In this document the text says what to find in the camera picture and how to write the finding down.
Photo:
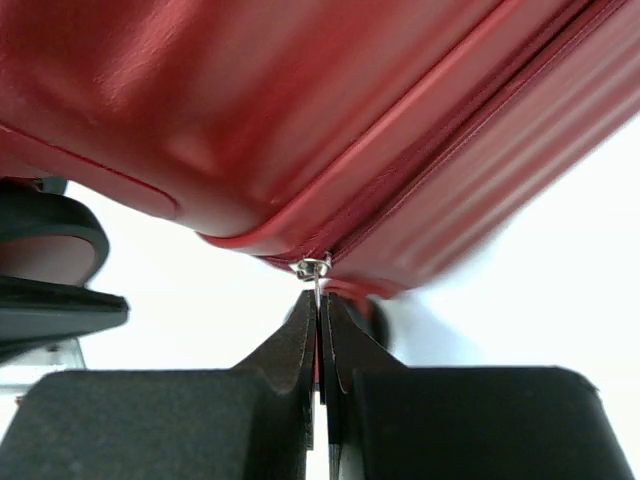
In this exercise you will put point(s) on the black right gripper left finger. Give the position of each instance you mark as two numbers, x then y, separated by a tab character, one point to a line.
252	421

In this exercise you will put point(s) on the red hard-shell suitcase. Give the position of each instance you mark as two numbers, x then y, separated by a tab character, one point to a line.
389	136

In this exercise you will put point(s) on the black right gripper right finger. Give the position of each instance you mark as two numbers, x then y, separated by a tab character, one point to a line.
387	420

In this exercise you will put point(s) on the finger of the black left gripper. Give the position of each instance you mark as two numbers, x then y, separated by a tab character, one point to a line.
36	314

